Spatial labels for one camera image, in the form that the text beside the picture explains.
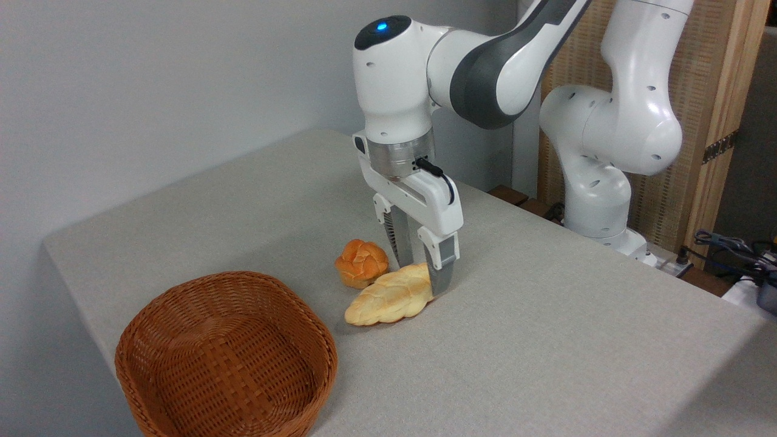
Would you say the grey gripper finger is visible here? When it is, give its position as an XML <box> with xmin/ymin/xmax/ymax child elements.
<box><xmin>417</xmin><ymin>226</ymin><xmax>460</xmax><ymax>296</ymax></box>
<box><xmin>373</xmin><ymin>193</ymin><xmax>413</xmax><ymax>269</ymax></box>

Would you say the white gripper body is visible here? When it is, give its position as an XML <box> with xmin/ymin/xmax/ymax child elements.
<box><xmin>353</xmin><ymin>130</ymin><xmax>464</xmax><ymax>236</ymax></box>

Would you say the long braided pale bread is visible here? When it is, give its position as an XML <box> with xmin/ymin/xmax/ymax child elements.
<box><xmin>344</xmin><ymin>262</ymin><xmax>435</xmax><ymax>327</ymax></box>

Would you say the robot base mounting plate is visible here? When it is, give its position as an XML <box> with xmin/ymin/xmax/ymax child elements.
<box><xmin>631</xmin><ymin>243</ymin><xmax>693</xmax><ymax>278</ymax></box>

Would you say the round orange bread roll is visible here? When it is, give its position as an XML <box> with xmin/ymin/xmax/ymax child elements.
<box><xmin>334</xmin><ymin>239</ymin><xmax>390</xmax><ymax>289</ymax></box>

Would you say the brown wicker basket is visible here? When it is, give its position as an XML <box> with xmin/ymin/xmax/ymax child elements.
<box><xmin>115</xmin><ymin>271</ymin><xmax>338</xmax><ymax>437</ymax></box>

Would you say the metal screen hinge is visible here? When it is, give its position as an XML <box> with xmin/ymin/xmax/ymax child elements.
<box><xmin>702</xmin><ymin>129</ymin><xmax>740</xmax><ymax>164</ymax></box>

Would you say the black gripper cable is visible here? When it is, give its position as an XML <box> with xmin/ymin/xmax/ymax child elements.
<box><xmin>415</xmin><ymin>158</ymin><xmax>455</xmax><ymax>205</ymax></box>

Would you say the bundle of dark cables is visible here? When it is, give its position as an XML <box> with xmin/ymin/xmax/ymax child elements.
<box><xmin>680</xmin><ymin>229</ymin><xmax>777</xmax><ymax>286</ymax></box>

